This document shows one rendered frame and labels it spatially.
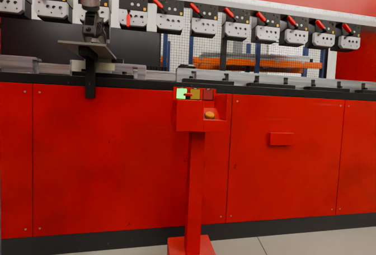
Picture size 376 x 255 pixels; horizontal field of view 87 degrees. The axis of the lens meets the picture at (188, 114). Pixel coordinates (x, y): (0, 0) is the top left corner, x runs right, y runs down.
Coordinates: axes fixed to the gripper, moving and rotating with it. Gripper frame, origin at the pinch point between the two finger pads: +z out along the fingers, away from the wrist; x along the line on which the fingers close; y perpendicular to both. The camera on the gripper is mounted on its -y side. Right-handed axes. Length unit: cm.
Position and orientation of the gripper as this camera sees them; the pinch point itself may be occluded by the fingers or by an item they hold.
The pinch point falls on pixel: (97, 50)
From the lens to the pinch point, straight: 112.8
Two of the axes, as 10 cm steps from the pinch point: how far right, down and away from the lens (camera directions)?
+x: -9.8, -0.3, -1.9
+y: -1.2, -6.9, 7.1
